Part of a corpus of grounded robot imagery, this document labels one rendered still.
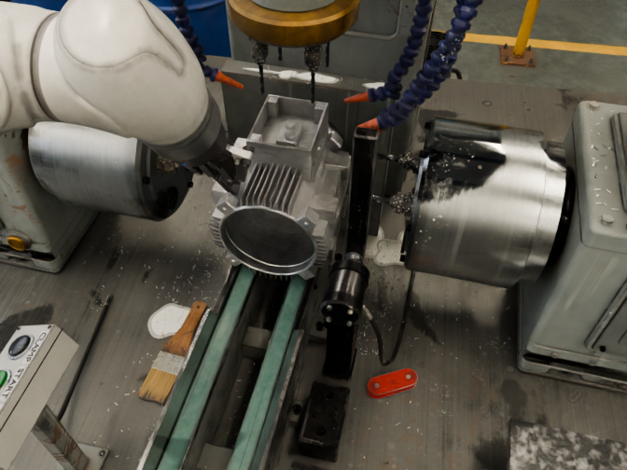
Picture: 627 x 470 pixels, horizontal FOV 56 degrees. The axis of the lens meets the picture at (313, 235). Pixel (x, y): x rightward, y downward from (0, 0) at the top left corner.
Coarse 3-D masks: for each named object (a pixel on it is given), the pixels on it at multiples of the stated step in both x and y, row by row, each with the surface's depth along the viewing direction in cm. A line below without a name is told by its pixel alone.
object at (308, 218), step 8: (328, 136) 97; (336, 136) 97; (328, 144) 97; (336, 144) 96; (224, 200) 87; (232, 200) 87; (216, 208) 88; (224, 208) 88; (232, 208) 87; (304, 208) 86; (304, 216) 85; (312, 216) 85; (304, 224) 86; (312, 224) 85; (232, 256) 96; (232, 264) 97; (304, 272) 95; (312, 272) 94
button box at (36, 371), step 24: (48, 336) 73; (0, 360) 73; (24, 360) 71; (48, 360) 72; (24, 384) 69; (48, 384) 72; (0, 408) 66; (24, 408) 69; (0, 432) 66; (24, 432) 69; (0, 456) 66
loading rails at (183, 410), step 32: (224, 288) 96; (256, 288) 102; (288, 288) 97; (320, 288) 108; (224, 320) 93; (256, 320) 107; (288, 320) 93; (320, 320) 105; (192, 352) 88; (224, 352) 90; (256, 352) 100; (288, 352) 89; (192, 384) 86; (224, 384) 93; (256, 384) 86; (288, 384) 85; (160, 416) 81; (192, 416) 83; (256, 416) 83; (288, 416) 91; (160, 448) 79; (192, 448) 82; (224, 448) 87; (256, 448) 80
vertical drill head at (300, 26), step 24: (240, 0) 76; (264, 0) 74; (288, 0) 73; (312, 0) 74; (336, 0) 77; (360, 0) 78; (240, 24) 76; (264, 24) 74; (288, 24) 73; (312, 24) 73; (336, 24) 75; (264, 48) 80; (312, 48) 78; (312, 72) 81; (312, 96) 85
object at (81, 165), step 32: (32, 128) 93; (64, 128) 91; (32, 160) 95; (64, 160) 92; (96, 160) 91; (128, 160) 90; (160, 160) 95; (64, 192) 97; (96, 192) 95; (128, 192) 93; (160, 192) 99
